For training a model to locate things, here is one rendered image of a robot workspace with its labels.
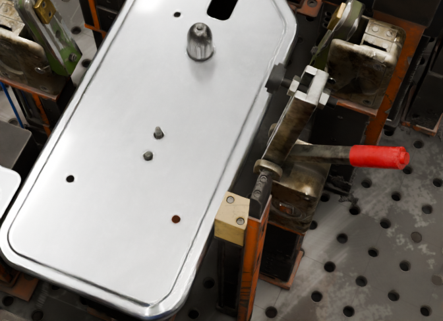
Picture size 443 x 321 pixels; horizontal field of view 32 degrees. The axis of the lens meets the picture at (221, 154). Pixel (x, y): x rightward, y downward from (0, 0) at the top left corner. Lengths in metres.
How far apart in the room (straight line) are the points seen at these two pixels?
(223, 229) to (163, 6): 0.33
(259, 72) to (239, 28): 0.07
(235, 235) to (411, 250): 0.44
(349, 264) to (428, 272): 0.12
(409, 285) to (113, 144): 0.51
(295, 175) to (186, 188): 0.13
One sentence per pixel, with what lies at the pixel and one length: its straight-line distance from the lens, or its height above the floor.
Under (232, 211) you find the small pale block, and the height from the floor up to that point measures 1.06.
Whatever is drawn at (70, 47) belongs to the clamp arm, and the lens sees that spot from 0.96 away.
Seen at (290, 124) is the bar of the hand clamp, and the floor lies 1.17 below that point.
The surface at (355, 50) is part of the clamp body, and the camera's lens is 0.89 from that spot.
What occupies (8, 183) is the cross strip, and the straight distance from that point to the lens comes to 0.90.
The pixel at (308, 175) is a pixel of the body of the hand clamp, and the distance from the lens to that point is 0.83.
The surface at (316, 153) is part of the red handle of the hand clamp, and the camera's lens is 0.79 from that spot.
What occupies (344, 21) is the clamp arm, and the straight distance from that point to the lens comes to 0.87.
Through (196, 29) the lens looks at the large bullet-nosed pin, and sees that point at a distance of 0.92.
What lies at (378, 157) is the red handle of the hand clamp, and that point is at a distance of 0.75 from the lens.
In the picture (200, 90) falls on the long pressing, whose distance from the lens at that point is 0.93.
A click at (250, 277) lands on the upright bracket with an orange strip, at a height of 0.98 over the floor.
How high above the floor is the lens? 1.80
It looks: 64 degrees down
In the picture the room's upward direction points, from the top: 1 degrees clockwise
